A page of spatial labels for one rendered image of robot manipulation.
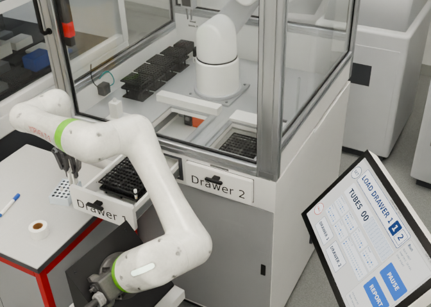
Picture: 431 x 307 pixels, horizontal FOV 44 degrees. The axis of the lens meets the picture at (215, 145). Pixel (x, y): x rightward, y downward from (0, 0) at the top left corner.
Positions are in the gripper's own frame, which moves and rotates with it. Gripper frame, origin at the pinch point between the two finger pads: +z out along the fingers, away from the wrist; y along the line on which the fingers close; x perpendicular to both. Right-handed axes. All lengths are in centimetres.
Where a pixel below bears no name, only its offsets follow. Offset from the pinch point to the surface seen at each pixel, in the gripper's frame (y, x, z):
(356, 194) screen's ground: -111, 23, -28
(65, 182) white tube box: 4.6, -1.2, 4.4
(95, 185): -13.4, 6.5, -2.8
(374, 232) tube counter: -116, 38, -28
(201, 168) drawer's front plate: -54, -5, -8
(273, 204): -83, 0, 0
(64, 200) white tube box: 0.1, 9.2, 5.2
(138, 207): -35.5, 16.7, -3.8
